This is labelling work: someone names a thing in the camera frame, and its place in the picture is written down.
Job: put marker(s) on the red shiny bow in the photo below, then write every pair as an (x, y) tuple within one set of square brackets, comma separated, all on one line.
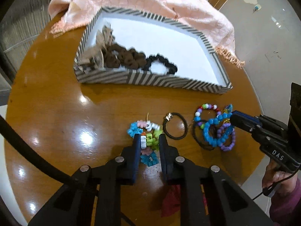
[(171, 202)]

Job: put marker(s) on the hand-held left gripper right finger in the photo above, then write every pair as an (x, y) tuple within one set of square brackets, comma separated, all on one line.
[(163, 149)]

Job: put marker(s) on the black scrunchie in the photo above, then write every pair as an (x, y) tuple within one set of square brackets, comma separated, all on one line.
[(164, 60)]

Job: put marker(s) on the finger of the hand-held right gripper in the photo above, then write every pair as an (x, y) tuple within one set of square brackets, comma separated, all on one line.
[(244, 121)]

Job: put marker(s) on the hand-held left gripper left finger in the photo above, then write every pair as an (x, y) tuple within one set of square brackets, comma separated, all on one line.
[(136, 149)]

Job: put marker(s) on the person's right hand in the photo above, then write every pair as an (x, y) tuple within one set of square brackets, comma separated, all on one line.
[(274, 179)]

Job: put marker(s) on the person's right forearm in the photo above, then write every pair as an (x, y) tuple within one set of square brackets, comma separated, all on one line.
[(290, 204)]

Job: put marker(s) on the brown scrunchie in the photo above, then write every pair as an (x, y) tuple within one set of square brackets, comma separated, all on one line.
[(131, 60)]

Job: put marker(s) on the pink textured towel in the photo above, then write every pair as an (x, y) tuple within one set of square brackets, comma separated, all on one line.
[(152, 0)]

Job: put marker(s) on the leopard print scrunchie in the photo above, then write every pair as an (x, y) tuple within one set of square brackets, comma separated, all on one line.
[(101, 37)]

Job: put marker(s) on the striped cardboard box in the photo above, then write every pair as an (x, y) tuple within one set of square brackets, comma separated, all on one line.
[(105, 77)]

